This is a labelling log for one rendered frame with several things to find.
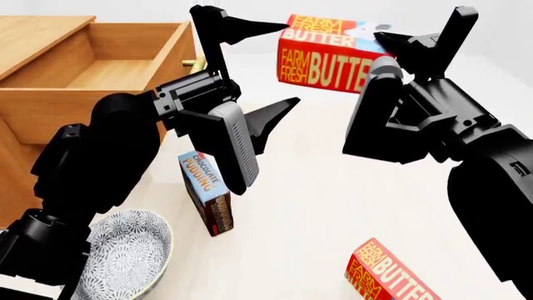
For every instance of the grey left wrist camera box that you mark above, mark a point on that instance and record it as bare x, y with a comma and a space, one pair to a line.
233, 147

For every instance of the wooden cabinet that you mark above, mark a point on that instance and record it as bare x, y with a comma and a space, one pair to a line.
25, 37

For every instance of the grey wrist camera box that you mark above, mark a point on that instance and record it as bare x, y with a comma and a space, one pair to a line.
375, 118
233, 147

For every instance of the wooden drawer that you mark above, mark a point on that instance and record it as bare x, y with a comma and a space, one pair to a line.
104, 75

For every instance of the blue patterned ceramic bowl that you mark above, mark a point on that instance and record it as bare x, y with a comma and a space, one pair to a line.
129, 250

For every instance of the chocolate pudding box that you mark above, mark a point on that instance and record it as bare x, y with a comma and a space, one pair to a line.
204, 184

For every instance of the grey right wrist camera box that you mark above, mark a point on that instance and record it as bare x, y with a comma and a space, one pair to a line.
375, 118

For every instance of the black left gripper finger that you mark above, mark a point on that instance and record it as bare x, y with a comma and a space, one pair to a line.
212, 34
266, 122

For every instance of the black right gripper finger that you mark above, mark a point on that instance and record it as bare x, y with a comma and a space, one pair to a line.
456, 40
416, 51

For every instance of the red farm fresh butter box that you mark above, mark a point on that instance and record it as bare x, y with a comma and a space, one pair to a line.
320, 62
383, 275

